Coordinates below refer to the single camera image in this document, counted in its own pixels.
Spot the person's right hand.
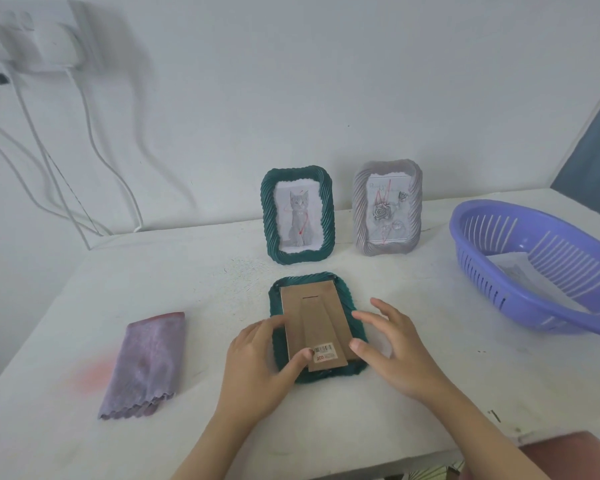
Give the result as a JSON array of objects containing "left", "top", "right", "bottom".
[{"left": 348, "top": 297, "right": 458, "bottom": 404}]

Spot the green frame with cardboard back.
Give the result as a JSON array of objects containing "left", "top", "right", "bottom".
[{"left": 268, "top": 272, "right": 370, "bottom": 386}]

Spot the person's pink clothing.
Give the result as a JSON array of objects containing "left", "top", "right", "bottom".
[{"left": 519, "top": 431, "right": 600, "bottom": 480}]

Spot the white cable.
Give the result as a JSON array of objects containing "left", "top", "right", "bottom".
[
  {"left": 10, "top": 85, "right": 92, "bottom": 250},
  {"left": 65, "top": 67, "right": 146, "bottom": 233}
]

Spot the white power adapter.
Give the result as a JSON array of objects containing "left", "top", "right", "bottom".
[{"left": 0, "top": 21, "right": 89, "bottom": 74}]

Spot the person's left forearm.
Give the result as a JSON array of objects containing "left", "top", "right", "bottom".
[{"left": 172, "top": 409, "right": 264, "bottom": 480}]

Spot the white paper sheet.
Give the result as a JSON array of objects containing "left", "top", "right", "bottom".
[{"left": 490, "top": 252, "right": 592, "bottom": 313}]

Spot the person's left hand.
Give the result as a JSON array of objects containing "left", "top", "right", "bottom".
[{"left": 216, "top": 315, "right": 314, "bottom": 431}]

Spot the blue grey board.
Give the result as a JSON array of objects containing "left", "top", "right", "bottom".
[{"left": 550, "top": 74, "right": 600, "bottom": 211}]

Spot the person's right forearm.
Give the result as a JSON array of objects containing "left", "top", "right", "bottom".
[{"left": 419, "top": 384, "right": 552, "bottom": 480}]

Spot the purple folded cloth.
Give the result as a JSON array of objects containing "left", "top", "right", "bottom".
[{"left": 98, "top": 312, "right": 186, "bottom": 421}]

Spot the grey frame with rose picture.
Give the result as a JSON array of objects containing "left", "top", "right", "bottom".
[{"left": 351, "top": 159, "right": 424, "bottom": 257}]

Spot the green frame with cat picture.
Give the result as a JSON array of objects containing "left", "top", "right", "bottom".
[{"left": 260, "top": 166, "right": 337, "bottom": 266}]

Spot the purple plastic basket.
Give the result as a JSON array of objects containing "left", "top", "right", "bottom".
[{"left": 449, "top": 199, "right": 600, "bottom": 341}]

